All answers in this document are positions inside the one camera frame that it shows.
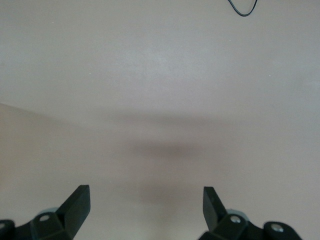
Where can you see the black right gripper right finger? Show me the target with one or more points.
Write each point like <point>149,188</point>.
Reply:
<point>212,210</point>

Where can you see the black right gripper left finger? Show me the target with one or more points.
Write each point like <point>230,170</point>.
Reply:
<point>73,210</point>

